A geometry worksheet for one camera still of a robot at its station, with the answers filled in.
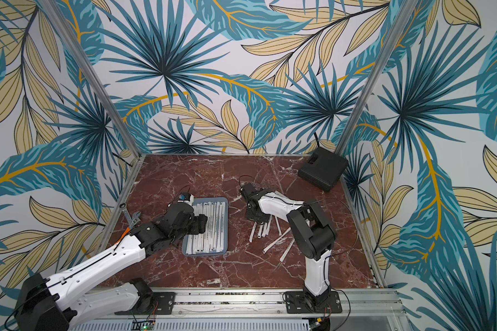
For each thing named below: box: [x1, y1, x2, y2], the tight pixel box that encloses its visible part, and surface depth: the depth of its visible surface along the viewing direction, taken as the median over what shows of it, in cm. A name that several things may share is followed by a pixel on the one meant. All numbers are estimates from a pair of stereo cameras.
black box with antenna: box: [297, 131, 349, 193], surface depth 110 cm
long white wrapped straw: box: [249, 221, 258, 243], surface depth 92 cm
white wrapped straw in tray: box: [185, 201, 226, 255], surface depth 90 cm
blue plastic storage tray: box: [181, 197, 229, 257], surface depth 90 cm
